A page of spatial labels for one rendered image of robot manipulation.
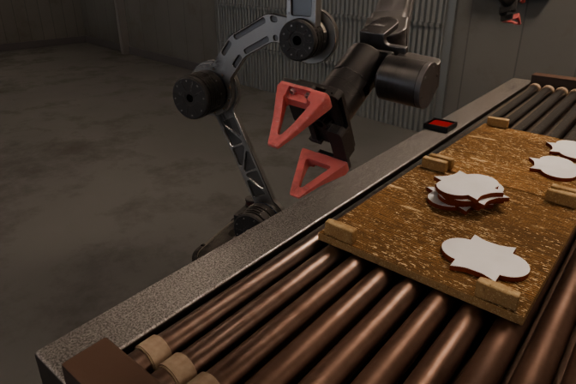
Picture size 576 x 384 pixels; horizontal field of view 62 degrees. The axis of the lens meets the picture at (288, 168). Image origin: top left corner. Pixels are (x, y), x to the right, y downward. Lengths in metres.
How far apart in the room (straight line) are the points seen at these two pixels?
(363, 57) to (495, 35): 3.41
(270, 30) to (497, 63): 2.46
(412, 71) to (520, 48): 3.37
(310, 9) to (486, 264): 1.14
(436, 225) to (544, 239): 0.18
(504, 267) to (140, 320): 0.55
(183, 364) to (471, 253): 0.48
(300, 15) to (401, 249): 1.08
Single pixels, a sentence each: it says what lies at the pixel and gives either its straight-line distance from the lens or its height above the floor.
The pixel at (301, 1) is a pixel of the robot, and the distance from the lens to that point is 1.72.
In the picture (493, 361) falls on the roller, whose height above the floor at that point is 0.92.
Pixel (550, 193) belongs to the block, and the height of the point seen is 0.96.
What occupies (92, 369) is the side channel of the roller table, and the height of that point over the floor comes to 0.95.
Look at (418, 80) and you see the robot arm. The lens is 0.58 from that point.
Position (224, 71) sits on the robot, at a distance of 2.01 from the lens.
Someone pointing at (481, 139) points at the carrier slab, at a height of 0.94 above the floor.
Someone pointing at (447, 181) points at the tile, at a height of 0.98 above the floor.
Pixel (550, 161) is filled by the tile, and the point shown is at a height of 0.95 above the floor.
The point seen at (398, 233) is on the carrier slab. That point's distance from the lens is 0.88.
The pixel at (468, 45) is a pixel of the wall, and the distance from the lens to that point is 4.10.
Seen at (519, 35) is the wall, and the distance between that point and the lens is 3.94.
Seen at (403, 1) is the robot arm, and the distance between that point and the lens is 0.81.
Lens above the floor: 1.38
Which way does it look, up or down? 23 degrees down
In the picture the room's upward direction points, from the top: straight up
